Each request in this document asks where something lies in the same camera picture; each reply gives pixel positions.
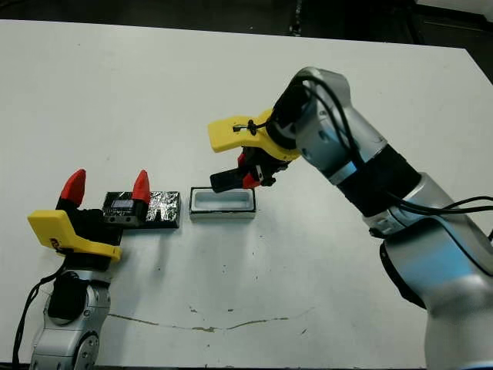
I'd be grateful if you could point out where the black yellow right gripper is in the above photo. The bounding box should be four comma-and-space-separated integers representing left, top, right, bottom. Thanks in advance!
207, 109, 301, 190

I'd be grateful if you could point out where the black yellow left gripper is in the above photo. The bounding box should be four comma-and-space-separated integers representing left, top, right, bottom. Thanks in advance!
26, 168, 152, 271

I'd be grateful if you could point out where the black camera box lid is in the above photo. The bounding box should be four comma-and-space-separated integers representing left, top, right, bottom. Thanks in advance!
102, 190, 182, 230

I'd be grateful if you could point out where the dark metal stand leg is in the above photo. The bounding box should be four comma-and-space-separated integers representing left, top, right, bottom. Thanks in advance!
288, 0, 305, 38

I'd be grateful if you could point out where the white camera box base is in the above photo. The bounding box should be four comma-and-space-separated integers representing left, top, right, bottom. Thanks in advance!
189, 187, 257, 221

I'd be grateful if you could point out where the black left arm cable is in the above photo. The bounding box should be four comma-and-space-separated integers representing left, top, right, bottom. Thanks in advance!
11, 269, 69, 365

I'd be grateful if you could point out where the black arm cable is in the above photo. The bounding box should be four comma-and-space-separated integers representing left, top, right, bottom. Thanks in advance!
11, 269, 69, 365
298, 76, 493, 242

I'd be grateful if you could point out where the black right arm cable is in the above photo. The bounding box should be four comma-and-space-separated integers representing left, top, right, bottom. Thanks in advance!
298, 76, 493, 242

